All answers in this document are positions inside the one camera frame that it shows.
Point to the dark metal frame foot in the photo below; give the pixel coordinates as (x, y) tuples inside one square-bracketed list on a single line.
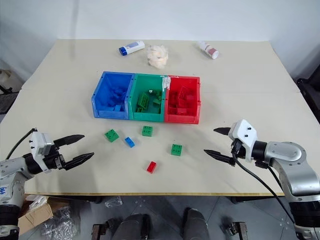
[(236, 228), (100, 230)]

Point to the small red building block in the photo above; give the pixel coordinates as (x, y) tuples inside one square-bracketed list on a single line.
[(182, 111), (175, 96), (151, 167), (190, 98)]

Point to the white bottle red label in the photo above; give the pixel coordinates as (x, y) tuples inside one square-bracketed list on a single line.
[(208, 50)]

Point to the red plastic bin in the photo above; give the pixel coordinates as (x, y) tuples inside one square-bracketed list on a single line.
[(183, 117)]

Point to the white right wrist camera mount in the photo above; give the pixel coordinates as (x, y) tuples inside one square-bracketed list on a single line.
[(243, 135)]

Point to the small green building block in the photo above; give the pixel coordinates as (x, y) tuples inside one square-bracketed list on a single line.
[(157, 101), (139, 109), (158, 93)]

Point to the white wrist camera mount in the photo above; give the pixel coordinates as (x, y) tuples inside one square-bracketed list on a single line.
[(243, 135), (37, 142)]

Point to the small clear plastic bag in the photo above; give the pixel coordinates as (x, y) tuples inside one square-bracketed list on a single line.
[(113, 202)]

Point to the dark rounded shape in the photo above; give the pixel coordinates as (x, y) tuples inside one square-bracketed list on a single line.
[(196, 225), (133, 227)]

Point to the brown cardboard box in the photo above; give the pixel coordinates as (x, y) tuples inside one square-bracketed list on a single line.
[(35, 217)]

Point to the small blue building block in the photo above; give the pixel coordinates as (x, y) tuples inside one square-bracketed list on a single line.
[(130, 142), (118, 108)]

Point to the clear bag of pale pieces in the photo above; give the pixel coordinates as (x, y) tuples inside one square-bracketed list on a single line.
[(157, 56)]

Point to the large green building block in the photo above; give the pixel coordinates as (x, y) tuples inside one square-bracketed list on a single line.
[(143, 100)]

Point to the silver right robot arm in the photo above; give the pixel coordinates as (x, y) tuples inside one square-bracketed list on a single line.
[(290, 162)]

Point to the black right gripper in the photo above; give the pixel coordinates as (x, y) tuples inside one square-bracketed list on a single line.
[(238, 150)]

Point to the black case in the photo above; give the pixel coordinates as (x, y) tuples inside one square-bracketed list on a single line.
[(310, 95)]

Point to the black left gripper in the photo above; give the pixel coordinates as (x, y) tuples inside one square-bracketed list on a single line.
[(53, 160)]

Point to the blue plastic bin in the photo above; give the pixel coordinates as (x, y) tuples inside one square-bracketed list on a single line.
[(111, 98)]

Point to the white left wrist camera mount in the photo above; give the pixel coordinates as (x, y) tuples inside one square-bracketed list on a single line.
[(37, 142)]

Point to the large red building block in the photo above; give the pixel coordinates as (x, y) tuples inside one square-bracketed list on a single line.
[(185, 93)]

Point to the crumpled clear plastic bag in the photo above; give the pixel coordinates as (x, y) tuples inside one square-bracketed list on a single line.
[(60, 223)]

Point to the white bottle blue cap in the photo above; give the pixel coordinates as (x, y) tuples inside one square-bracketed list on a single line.
[(132, 47)]

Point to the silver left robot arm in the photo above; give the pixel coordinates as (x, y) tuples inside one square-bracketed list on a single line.
[(15, 175)]

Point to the green plastic bin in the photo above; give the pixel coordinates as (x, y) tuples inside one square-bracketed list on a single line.
[(147, 112)]

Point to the green square building block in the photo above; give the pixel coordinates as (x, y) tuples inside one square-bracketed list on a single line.
[(111, 135), (176, 150), (147, 131)]

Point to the heap of blue blocks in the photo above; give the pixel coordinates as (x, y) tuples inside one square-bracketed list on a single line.
[(116, 96)]

